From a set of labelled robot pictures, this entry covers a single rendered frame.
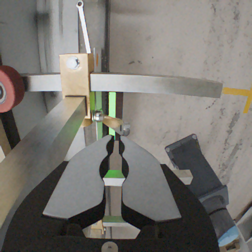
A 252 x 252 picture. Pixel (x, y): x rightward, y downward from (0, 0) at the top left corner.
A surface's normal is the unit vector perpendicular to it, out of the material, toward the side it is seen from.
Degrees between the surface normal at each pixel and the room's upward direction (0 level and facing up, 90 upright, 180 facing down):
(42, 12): 0
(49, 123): 90
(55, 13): 0
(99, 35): 0
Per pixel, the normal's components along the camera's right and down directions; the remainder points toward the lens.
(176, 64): 0.02, 0.47
